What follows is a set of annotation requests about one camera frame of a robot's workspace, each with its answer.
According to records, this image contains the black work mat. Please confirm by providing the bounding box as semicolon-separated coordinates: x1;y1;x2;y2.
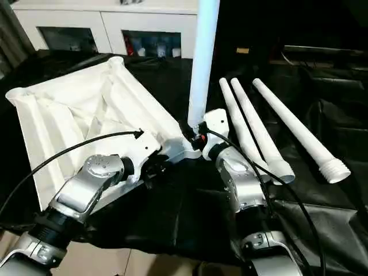
0;49;368;274

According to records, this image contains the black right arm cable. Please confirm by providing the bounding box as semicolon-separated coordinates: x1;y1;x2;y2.
204;129;327;276

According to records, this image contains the white plastic table top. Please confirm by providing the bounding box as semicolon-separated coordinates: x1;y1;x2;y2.
5;55;203;211

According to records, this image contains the white glass-door cabinet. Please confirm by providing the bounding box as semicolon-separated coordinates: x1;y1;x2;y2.
10;0;200;59

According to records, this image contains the grey window curtain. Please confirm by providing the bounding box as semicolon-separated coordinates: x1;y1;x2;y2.
0;0;30;71

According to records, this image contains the black side table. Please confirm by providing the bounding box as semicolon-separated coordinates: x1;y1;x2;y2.
281;44;368;65

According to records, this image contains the white plastic table leg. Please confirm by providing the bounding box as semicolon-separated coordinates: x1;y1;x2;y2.
229;77;296;185
251;77;352;185
218;77;256;157
186;0;221;131

